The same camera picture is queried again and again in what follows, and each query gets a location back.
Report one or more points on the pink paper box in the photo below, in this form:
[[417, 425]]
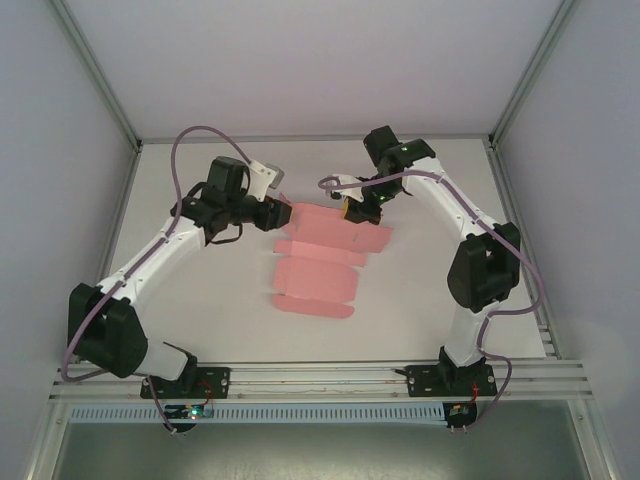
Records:
[[320, 280]]

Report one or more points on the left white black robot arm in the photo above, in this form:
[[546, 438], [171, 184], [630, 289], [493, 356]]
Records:
[[150, 260]]

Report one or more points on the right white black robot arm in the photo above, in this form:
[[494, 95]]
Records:
[[450, 200]]

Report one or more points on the grey metal panel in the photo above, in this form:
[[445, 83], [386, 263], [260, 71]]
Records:
[[320, 455]]

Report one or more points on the aluminium frame crossbar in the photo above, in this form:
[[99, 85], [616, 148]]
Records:
[[315, 138]]

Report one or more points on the aluminium table side rail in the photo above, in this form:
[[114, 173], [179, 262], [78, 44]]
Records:
[[507, 200], [121, 200]]

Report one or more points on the aluminium mounting rail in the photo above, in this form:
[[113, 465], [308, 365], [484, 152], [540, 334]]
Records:
[[315, 382]]

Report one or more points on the aluminium frame post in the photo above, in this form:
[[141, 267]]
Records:
[[534, 70], [101, 72]]

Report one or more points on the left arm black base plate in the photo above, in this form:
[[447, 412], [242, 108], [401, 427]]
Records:
[[212, 382]]

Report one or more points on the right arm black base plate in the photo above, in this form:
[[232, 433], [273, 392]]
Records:
[[425, 382]]

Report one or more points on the aluminium frame leg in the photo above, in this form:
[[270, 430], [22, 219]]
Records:
[[600, 445], [49, 440]]

